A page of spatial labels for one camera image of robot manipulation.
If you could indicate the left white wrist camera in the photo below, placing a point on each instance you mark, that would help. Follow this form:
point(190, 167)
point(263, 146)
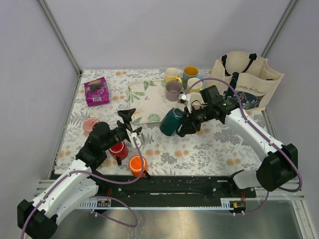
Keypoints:
point(136, 137)

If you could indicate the blue floral mug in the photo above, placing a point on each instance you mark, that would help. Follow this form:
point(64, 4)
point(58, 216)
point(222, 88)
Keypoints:
point(188, 73)

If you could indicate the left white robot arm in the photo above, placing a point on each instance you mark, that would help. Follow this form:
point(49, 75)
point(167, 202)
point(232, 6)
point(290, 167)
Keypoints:
point(40, 217)

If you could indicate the floral tablecloth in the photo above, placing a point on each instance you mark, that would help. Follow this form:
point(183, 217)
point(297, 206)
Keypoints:
point(214, 150)

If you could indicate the dark green mug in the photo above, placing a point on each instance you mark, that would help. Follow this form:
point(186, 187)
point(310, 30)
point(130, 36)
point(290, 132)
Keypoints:
point(172, 121)

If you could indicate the pink faceted mug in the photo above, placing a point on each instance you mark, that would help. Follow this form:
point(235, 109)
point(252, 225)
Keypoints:
point(196, 105)

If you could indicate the purple snack box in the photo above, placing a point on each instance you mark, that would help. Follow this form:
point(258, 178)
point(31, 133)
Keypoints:
point(96, 92)

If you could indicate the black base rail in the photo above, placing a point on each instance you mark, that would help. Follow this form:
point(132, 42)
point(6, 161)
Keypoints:
point(200, 187)

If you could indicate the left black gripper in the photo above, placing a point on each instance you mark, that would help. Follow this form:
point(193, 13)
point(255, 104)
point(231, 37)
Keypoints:
point(126, 116)

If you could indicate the orange mug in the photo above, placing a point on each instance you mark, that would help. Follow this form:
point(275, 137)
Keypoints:
point(139, 167)

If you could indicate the beige canvas tote bag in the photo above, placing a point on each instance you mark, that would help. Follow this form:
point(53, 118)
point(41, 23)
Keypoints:
point(249, 75)

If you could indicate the yellow mug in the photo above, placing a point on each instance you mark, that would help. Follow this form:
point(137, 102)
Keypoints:
point(172, 74)

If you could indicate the mauve purple mug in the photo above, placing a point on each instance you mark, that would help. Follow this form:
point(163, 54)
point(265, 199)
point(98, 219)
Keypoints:
point(172, 90)

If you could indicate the leaf print tray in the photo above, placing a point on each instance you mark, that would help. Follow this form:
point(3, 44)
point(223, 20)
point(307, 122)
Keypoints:
point(149, 100)

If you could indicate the pink patterned mug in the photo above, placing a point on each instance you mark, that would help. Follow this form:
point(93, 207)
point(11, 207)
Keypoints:
point(89, 123)

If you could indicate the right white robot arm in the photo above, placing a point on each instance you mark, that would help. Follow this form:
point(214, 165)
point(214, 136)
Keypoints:
point(279, 162)

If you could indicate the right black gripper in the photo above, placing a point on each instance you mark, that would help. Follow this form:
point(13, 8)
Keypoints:
point(187, 128)

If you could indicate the white cable duct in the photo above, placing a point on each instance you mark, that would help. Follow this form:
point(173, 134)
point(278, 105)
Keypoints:
point(157, 202)

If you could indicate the light green mug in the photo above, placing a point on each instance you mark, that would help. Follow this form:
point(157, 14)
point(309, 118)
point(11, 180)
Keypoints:
point(194, 85)

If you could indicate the red mug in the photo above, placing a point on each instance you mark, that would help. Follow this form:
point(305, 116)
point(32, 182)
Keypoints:
point(119, 152)

